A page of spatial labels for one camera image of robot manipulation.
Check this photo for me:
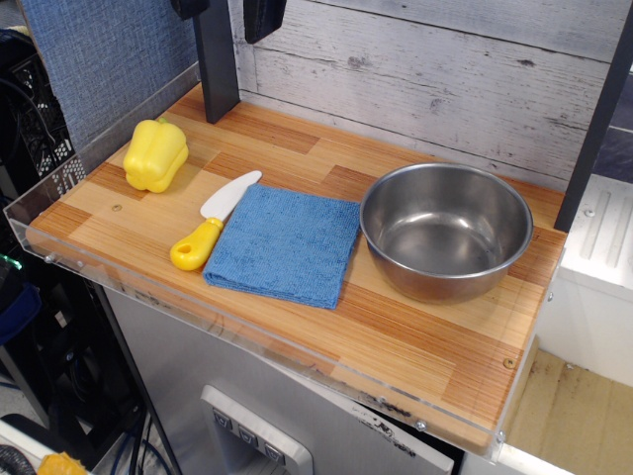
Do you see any blue cloth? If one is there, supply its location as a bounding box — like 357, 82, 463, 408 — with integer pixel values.
203, 184, 360, 310

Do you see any stainless steel cabinet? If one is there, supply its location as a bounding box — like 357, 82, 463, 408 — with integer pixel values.
105, 290, 463, 474

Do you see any yellow handled toy knife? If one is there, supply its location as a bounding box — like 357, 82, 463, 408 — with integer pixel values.
169, 170, 263, 271

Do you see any blue fabric panel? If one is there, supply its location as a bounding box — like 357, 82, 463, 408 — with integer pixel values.
20, 1, 198, 150

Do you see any yellow toy bell pepper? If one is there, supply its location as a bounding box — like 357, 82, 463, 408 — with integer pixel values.
123, 118, 189, 193

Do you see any black plastic crate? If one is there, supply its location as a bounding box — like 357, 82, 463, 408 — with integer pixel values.
1, 50, 74, 179

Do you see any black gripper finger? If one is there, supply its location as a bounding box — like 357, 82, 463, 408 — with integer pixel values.
170, 0, 210, 20
243, 0, 287, 45

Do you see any dark grey right post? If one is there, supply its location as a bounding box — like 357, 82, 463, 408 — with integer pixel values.
554, 1, 632, 233

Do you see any clear acrylic table guard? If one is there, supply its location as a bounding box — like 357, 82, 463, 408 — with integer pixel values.
6, 87, 566, 459

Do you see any yellow object at bottom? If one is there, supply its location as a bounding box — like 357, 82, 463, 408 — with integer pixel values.
37, 452, 88, 475

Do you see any metal bowl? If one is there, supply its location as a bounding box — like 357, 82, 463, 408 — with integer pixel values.
360, 163, 534, 304

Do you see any white ridged appliance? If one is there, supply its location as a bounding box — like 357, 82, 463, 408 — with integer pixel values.
536, 175, 632, 386

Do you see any grey dispenser button panel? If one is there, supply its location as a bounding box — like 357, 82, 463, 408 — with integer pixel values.
200, 385, 314, 474

